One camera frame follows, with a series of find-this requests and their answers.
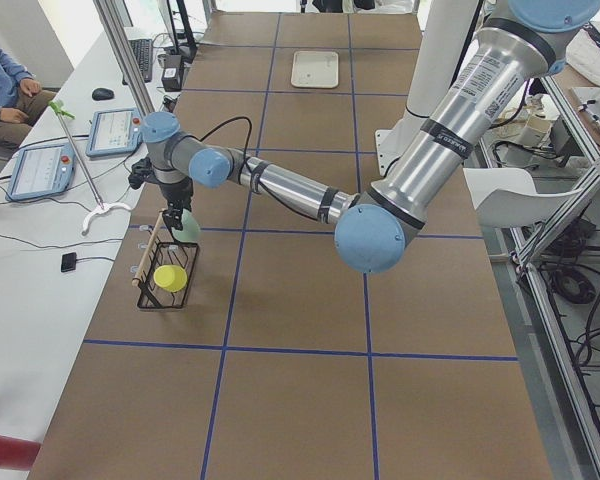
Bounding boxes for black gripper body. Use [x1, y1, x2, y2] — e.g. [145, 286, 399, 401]
[159, 180, 194, 210]

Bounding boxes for light green plastic cup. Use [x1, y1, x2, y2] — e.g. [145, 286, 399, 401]
[172, 212, 201, 243]

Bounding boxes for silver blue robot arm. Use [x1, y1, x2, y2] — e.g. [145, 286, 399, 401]
[141, 1, 600, 273]

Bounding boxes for yellow plastic cup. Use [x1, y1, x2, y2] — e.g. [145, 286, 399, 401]
[153, 264, 188, 293]

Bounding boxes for cream rabbit print tray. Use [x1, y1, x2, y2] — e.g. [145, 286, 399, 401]
[290, 50, 339, 89]

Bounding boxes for right teach pendant tablet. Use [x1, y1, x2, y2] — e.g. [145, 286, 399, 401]
[86, 108, 142, 158]

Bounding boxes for teach pendant tablet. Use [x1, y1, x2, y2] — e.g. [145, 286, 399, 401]
[6, 143, 76, 202]
[86, 108, 142, 158]

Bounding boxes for small black box device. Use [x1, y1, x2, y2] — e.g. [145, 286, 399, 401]
[60, 252, 78, 273]

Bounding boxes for black power adapter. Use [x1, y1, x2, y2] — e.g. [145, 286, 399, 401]
[161, 55, 184, 92]

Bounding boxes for black computer mouse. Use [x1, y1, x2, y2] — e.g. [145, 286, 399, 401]
[91, 87, 115, 101]

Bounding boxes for left teach pendant tablet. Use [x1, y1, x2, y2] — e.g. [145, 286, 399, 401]
[6, 143, 76, 202]

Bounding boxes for black keyboard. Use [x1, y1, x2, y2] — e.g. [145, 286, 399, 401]
[129, 39, 153, 83]

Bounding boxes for reacher grabber stick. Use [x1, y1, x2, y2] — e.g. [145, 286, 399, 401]
[48, 100, 132, 236]

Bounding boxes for seated person in blue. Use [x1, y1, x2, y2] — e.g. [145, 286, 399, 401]
[0, 48, 56, 150]

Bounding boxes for red cylinder object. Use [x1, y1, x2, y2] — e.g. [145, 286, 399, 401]
[0, 435, 41, 471]

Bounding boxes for white chair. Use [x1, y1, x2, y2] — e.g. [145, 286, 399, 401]
[463, 167, 584, 228]

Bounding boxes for black wire cup rack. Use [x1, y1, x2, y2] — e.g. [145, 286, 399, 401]
[137, 241, 200, 310]

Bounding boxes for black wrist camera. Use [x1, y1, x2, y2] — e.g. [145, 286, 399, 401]
[128, 157, 156, 190]

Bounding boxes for wooden rack handle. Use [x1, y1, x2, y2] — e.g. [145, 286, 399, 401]
[131, 210, 164, 287]

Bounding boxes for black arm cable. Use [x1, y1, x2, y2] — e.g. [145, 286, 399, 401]
[199, 115, 254, 156]

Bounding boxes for aluminium frame post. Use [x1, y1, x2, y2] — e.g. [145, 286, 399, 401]
[93, 0, 155, 116]

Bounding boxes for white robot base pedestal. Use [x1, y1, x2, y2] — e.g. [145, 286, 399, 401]
[375, 0, 483, 176]

